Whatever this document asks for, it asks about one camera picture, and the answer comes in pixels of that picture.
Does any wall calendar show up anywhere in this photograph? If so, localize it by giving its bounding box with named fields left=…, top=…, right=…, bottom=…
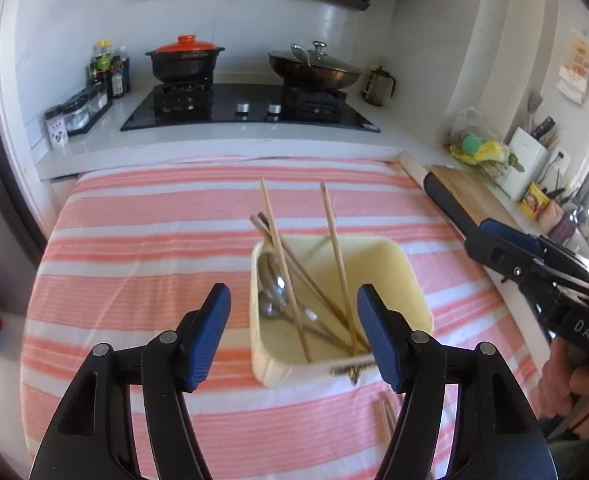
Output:
left=559, top=37, right=589, bottom=106

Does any metal spoon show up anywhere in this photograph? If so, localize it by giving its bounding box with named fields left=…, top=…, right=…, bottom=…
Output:
left=260, top=280, right=360, bottom=353
left=258, top=254, right=325, bottom=331

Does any black knife handle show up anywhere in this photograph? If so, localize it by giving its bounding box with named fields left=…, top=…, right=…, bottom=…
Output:
left=531, top=116, right=557, bottom=142

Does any wooden chopstick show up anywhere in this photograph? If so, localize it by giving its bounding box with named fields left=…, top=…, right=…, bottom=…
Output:
left=320, top=181, right=360, bottom=357
left=257, top=212, right=372, bottom=351
left=259, top=177, right=312, bottom=365
left=249, top=215, right=370, bottom=353
left=373, top=397, right=392, bottom=443
left=380, top=394, right=399, bottom=441

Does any clear seasoning jar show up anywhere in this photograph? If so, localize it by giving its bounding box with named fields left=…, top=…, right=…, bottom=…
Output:
left=63, top=97, right=91, bottom=134
left=87, top=85, right=114, bottom=117

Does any white wall socket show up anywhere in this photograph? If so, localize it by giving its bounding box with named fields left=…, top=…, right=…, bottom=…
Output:
left=549, top=147, right=572, bottom=182

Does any orange pot lid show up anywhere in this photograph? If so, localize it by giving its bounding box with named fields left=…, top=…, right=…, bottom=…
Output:
left=155, top=35, right=216, bottom=55

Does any white knife block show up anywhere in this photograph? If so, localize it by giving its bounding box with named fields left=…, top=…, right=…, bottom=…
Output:
left=501, top=127, right=550, bottom=202

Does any glass wok lid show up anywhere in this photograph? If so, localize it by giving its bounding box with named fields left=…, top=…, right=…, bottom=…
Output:
left=294, top=41, right=357, bottom=73

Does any clear plastic bag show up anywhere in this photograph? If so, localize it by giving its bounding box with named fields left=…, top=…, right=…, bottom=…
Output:
left=447, top=106, right=506, bottom=162

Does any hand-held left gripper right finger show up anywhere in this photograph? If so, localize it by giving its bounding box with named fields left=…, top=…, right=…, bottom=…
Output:
left=357, top=284, right=560, bottom=480

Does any green label sauce bottle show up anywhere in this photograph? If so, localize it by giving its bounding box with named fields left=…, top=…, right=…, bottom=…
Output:
left=94, top=40, right=115, bottom=86

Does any dark glass pitcher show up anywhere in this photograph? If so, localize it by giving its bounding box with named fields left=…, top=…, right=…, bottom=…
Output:
left=361, top=65, right=396, bottom=107

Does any cream ribbed utensil holder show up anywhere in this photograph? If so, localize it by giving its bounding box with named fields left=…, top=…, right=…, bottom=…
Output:
left=250, top=234, right=435, bottom=390

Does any grey spatula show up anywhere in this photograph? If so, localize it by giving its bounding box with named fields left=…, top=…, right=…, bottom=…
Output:
left=527, top=92, right=543, bottom=131

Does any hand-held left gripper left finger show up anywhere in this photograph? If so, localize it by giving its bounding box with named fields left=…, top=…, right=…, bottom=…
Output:
left=29, top=282, right=232, bottom=480

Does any black glass gas stove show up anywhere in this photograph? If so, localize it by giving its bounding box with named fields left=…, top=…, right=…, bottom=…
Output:
left=120, top=82, right=381, bottom=133

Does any wooden cutting board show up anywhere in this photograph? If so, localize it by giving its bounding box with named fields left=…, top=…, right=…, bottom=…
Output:
left=429, top=164, right=525, bottom=233

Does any yellow packet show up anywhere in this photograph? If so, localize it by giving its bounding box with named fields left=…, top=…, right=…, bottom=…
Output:
left=523, top=182, right=553, bottom=219

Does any pink white striped cloth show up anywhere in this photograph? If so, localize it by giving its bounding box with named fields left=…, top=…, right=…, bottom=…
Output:
left=19, top=157, right=550, bottom=480

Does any black clay pot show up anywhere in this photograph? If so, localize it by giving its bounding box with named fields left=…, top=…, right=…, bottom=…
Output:
left=145, top=46, right=226, bottom=83

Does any pink cup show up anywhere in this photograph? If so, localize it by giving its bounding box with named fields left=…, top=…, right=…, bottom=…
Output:
left=537, top=199, right=578, bottom=242

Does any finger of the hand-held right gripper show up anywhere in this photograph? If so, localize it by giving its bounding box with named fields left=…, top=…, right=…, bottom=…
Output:
left=463, top=231, right=589, bottom=306
left=478, top=218, right=589, bottom=281

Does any yellow cleaning cloth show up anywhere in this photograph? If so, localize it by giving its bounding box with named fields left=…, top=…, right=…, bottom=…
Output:
left=449, top=141, right=512, bottom=166

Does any dark metal wok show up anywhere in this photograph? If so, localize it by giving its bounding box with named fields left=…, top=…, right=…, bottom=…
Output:
left=267, top=44, right=362, bottom=92

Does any person's right hand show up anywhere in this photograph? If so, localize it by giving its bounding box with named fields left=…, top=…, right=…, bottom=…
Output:
left=538, top=336, right=589, bottom=436

